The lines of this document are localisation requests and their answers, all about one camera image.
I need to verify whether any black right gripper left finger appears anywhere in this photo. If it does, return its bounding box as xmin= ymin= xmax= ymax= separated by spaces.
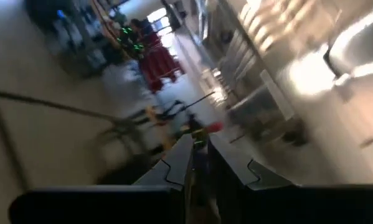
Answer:
xmin=133 ymin=134 xmax=194 ymax=224

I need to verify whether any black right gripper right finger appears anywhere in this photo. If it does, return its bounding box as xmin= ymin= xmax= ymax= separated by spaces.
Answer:
xmin=207 ymin=135 xmax=295 ymax=224

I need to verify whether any red storage rack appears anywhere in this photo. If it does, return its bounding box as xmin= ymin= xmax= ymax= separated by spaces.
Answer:
xmin=138 ymin=30 xmax=186 ymax=93

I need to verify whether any black computer tower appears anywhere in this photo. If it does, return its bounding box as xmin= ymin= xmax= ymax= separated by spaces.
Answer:
xmin=24 ymin=0 xmax=84 ymax=41

